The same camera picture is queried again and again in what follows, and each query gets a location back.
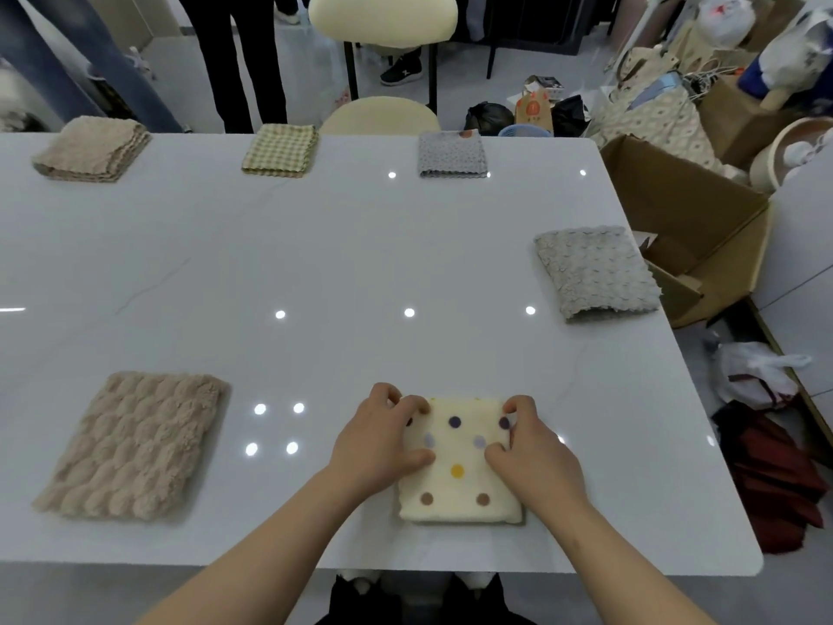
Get dark red cloth on floor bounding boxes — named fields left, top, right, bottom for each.
left=712, top=403, right=829, bottom=556

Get grey fluffy towel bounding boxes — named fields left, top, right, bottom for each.
left=533, top=225, right=664, bottom=322

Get yellow polka dot cloth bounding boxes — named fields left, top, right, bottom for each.
left=397, top=396, right=527, bottom=525

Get white cabinet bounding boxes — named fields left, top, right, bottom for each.
left=748, top=155, right=833, bottom=450

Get white red printed plastic bag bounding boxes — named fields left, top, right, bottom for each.
left=696, top=0, right=758, bottom=48

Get black furniture panel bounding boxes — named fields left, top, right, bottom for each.
left=488, top=0, right=620, bottom=56

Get pink paper bag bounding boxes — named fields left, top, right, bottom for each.
left=608, top=0, right=642, bottom=36

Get white marble table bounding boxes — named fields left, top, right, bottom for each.
left=0, top=133, right=764, bottom=577

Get blue and white bag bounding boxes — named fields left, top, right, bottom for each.
left=738, top=9, right=833, bottom=115

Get beige patterned cushion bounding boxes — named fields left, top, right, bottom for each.
left=585, top=90, right=746, bottom=183

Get person's right hand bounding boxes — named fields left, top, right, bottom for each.
left=484, top=395, right=590, bottom=515

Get brown cardboard box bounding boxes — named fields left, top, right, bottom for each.
left=741, top=0, right=808, bottom=53
left=598, top=135, right=776, bottom=330
left=696, top=74, right=802, bottom=170

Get black plastic garbage bag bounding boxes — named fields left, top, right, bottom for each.
left=464, top=102, right=515, bottom=132

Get clear red printed plastic bag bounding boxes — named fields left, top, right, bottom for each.
left=276, top=18, right=352, bottom=128

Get person's black trousers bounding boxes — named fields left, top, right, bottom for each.
left=324, top=572, right=535, bottom=625

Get black patterned waste bin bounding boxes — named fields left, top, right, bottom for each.
left=84, top=70, right=141, bottom=122

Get green checked cloth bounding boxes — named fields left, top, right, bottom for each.
left=241, top=123, right=321, bottom=179

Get beige textured towel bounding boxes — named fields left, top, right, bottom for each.
left=32, top=370, right=233, bottom=523
left=30, top=115, right=153, bottom=184

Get cream seat chair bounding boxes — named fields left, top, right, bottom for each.
left=307, top=0, right=460, bottom=136

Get grey floral cloth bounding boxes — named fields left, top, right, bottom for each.
left=416, top=129, right=490, bottom=180

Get person's left hand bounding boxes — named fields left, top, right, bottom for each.
left=325, top=382, right=436, bottom=499

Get cream round basin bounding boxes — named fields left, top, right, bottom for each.
left=748, top=115, right=833, bottom=193

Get person's left forearm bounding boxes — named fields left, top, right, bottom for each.
left=140, top=468, right=365, bottom=625

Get person's right forearm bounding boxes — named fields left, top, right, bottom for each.
left=527, top=494, right=717, bottom=625

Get light blue cloth item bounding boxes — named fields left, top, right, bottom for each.
left=629, top=72, right=691, bottom=111

